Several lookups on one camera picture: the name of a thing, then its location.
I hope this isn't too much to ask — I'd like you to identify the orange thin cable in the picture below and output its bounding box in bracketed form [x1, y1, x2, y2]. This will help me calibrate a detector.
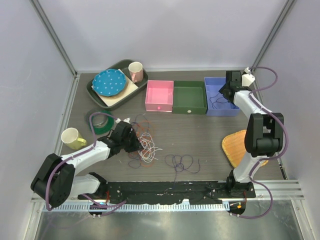
[128, 121, 157, 163]

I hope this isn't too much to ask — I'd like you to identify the white thin cable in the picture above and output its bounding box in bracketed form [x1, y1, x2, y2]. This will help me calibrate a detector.
[136, 132, 163, 168]

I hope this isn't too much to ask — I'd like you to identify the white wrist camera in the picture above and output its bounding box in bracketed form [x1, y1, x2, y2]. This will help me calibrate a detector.
[115, 117, 131, 124]
[241, 67, 256, 87]

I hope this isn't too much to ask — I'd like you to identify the orange woven mat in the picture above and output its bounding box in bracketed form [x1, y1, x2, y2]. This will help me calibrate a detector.
[221, 129, 270, 169]

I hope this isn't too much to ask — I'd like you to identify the pink plastic box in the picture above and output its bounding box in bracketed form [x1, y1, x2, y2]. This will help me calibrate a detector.
[145, 80, 174, 113]

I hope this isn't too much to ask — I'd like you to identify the green tape roll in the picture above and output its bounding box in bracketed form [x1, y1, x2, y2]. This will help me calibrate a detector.
[84, 108, 115, 135]

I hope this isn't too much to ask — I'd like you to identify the yellow mug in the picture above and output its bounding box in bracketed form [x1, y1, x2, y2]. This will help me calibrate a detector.
[60, 127, 87, 150]

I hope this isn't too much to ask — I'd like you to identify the white slotted cable duct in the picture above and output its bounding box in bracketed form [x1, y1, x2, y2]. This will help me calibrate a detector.
[52, 201, 230, 213]

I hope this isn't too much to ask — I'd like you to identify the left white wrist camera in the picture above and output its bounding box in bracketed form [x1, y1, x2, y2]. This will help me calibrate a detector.
[115, 117, 131, 124]

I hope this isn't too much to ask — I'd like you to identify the green plastic box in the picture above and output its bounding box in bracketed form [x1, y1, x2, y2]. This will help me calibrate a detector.
[172, 80, 208, 115]

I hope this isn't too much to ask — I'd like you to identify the pink mug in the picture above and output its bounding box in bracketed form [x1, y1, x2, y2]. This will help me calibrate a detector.
[128, 61, 144, 83]

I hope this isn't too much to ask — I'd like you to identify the blue dotted plate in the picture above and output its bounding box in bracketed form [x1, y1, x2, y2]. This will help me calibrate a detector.
[92, 69, 127, 97]

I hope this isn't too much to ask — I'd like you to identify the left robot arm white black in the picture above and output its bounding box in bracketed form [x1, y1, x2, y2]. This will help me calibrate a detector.
[30, 118, 143, 209]

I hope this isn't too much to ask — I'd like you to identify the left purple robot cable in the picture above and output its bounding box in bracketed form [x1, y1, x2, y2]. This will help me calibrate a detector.
[44, 111, 121, 211]

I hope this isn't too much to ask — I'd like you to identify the beige square board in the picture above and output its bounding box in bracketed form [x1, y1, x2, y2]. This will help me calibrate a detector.
[91, 69, 138, 107]

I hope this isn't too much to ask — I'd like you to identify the blue plastic box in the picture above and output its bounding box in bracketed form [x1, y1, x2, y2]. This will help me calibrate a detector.
[204, 77, 240, 117]

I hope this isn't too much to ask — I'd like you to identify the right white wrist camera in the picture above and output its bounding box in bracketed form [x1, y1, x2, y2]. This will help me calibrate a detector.
[241, 67, 256, 87]

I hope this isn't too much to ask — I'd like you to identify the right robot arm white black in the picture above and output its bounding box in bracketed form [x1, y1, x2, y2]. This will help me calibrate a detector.
[219, 68, 286, 198]

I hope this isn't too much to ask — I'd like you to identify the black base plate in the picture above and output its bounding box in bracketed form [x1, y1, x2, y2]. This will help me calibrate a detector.
[87, 181, 256, 205]

